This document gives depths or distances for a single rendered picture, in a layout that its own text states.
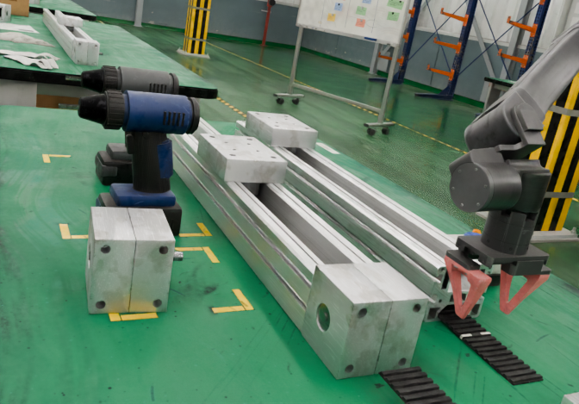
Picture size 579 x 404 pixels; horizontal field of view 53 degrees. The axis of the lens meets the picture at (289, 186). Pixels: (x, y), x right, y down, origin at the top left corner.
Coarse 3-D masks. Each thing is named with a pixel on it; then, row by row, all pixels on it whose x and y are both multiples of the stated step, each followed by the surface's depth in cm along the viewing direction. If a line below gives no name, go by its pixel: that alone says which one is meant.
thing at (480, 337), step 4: (488, 332) 79; (460, 336) 77; (464, 336) 76; (468, 336) 77; (472, 336) 77; (476, 336) 77; (480, 336) 78; (484, 336) 78; (488, 336) 78; (492, 336) 78; (464, 340) 76; (468, 340) 76; (472, 340) 76; (476, 340) 76; (480, 340) 76; (484, 340) 77; (488, 340) 77; (492, 340) 77; (496, 340) 78; (468, 344) 75
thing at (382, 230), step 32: (288, 160) 118; (320, 160) 121; (320, 192) 108; (352, 192) 110; (352, 224) 96; (384, 224) 90; (416, 224) 93; (384, 256) 88; (416, 256) 81; (448, 288) 79
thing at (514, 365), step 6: (516, 360) 73; (522, 360) 74; (492, 366) 72; (498, 366) 72; (504, 366) 72; (510, 366) 72; (516, 366) 72; (522, 366) 72; (528, 366) 73; (498, 372) 71; (504, 372) 71
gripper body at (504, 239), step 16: (496, 224) 71; (512, 224) 70; (528, 224) 70; (464, 240) 73; (480, 240) 74; (496, 240) 71; (512, 240) 71; (528, 240) 71; (480, 256) 70; (496, 256) 70; (512, 256) 71; (528, 256) 72; (544, 256) 73
